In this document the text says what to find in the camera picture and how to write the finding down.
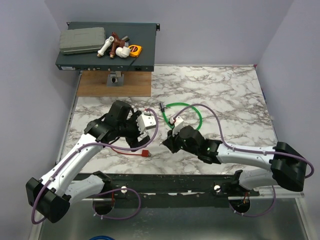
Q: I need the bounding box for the purple cable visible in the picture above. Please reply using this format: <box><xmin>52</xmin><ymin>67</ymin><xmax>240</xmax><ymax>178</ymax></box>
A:
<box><xmin>170</xmin><ymin>103</ymin><xmax>315</xmax><ymax>218</ymax></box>
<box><xmin>30</xmin><ymin>107</ymin><xmax>160</xmax><ymax>225</ymax></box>

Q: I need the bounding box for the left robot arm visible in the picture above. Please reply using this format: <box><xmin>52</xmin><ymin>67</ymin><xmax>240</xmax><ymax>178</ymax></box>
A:
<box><xmin>25</xmin><ymin>100</ymin><xmax>159</xmax><ymax>225</ymax></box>

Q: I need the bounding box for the red cable lock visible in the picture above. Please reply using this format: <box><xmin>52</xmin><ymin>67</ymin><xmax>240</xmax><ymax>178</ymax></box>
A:
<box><xmin>111</xmin><ymin>148</ymin><xmax>151</xmax><ymax>158</ymax></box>

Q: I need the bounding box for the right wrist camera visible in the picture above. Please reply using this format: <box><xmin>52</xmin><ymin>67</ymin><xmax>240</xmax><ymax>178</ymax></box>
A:
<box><xmin>169</xmin><ymin>116</ymin><xmax>184</xmax><ymax>136</ymax></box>

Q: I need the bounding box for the white elbow fitting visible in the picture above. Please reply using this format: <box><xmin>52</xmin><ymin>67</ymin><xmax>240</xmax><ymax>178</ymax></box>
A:
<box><xmin>115</xmin><ymin>46</ymin><xmax>131</xmax><ymax>58</ymax></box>

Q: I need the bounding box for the blue cable coil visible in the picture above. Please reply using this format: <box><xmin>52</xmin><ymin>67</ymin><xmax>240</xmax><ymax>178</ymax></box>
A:
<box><xmin>88</xmin><ymin>234</ymin><xmax>115</xmax><ymax>240</ymax></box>

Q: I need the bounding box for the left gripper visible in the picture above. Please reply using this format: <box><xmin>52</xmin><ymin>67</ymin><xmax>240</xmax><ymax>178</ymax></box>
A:
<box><xmin>117</xmin><ymin>111</ymin><xmax>151</xmax><ymax>151</ymax></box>

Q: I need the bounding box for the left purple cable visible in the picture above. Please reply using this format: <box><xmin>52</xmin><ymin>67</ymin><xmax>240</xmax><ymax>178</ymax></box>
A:
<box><xmin>30</xmin><ymin>107</ymin><xmax>160</xmax><ymax>225</ymax></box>

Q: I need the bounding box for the brown pipe fitting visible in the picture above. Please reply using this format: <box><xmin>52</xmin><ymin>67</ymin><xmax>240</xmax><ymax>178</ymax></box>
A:
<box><xmin>109</xmin><ymin>32</ymin><xmax>129</xmax><ymax>58</ymax></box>

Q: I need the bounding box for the wooden board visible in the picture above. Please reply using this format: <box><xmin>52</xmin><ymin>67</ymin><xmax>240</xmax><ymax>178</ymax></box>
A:
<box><xmin>76</xmin><ymin>71</ymin><xmax>152</xmax><ymax>97</ymax></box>

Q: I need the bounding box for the grey metal bracket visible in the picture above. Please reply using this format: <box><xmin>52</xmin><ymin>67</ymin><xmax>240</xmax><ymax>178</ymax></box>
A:
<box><xmin>106</xmin><ymin>71</ymin><xmax>124</xmax><ymax>87</ymax></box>

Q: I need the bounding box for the white pipe fitting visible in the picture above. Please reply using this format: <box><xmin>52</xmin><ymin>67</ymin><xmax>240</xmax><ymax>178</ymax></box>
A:
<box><xmin>97</xmin><ymin>36</ymin><xmax>115</xmax><ymax>58</ymax></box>

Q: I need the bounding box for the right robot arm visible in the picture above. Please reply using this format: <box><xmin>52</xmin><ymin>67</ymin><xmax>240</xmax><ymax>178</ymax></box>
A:
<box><xmin>163</xmin><ymin>125</ymin><xmax>307</xmax><ymax>196</ymax></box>

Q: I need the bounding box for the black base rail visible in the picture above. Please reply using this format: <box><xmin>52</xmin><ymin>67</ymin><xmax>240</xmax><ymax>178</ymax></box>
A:
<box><xmin>96</xmin><ymin>171</ymin><xmax>259</xmax><ymax>208</ymax></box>

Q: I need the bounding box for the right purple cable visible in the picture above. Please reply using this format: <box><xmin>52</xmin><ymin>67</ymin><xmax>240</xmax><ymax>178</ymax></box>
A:
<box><xmin>170</xmin><ymin>103</ymin><xmax>315</xmax><ymax>218</ymax></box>

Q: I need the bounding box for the grey plastic case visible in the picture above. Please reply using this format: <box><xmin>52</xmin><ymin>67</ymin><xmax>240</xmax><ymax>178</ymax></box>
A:
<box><xmin>59</xmin><ymin>27</ymin><xmax>106</xmax><ymax>55</ymax></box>

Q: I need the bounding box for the brass padlock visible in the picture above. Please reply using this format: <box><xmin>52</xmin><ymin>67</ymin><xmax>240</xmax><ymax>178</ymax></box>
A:
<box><xmin>140</xmin><ymin>131</ymin><xmax>150</xmax><ymax>139</ymax></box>

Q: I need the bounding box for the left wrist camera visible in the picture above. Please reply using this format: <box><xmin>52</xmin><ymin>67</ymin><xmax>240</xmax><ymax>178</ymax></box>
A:
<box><xmin>136</xmin><ymin>114</ymin><xmax>157</xmax><ymax>133</ymax></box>

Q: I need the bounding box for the dark rack switch box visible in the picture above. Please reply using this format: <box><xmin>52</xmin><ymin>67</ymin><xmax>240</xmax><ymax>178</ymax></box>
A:
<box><xmin>55</xmin><ymin>22</ymin><xmax>160</xmax><ymax>72</ymax></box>

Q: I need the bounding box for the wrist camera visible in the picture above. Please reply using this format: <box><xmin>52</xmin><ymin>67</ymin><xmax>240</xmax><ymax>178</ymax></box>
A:
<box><xmin>136</xmin><ymin>114</ymin><xmax>157</xmax><ymax>133</ymax></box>
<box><xmin>169</xmin><ymin>116</ymin><xmax>184</xmax><ymax>136</ymax></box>

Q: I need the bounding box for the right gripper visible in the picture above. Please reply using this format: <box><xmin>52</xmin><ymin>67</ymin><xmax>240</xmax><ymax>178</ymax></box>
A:
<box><xmin>162</xmin><ymin>126</ymin><xmax>199</xmax><ymax>156</ymax></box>

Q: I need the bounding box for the yellow tape measure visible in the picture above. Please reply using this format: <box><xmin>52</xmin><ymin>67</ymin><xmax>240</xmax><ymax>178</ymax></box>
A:
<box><xmin>128</xmin><ymin>44</ymin><xmax>143</xmax><ymax>58</ymax></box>

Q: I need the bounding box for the green cable lock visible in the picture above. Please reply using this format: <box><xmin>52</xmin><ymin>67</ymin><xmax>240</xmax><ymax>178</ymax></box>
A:
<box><xmin>158</xmin><ymin>101</ymin><xmax>203</xmax><ymax>132</ymax></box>

